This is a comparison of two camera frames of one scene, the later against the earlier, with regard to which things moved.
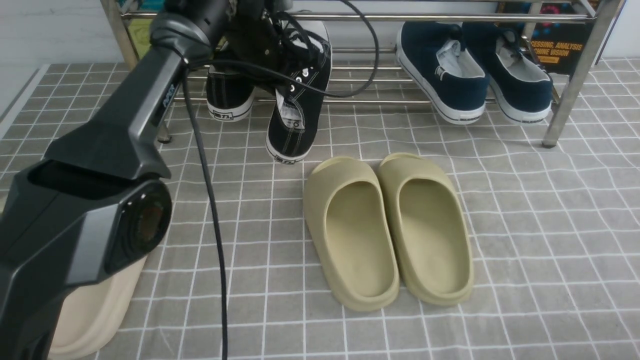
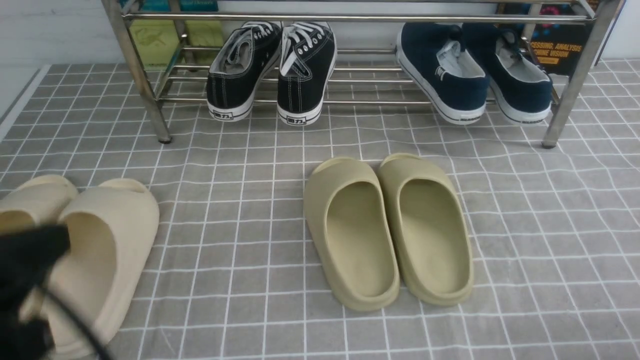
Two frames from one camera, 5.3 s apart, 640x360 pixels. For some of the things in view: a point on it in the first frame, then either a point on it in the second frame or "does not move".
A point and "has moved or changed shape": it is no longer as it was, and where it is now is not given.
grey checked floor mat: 554,229 does not move
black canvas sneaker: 297,115 has moved or changed shape
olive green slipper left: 348,221 does not move
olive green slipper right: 430,229 does not move
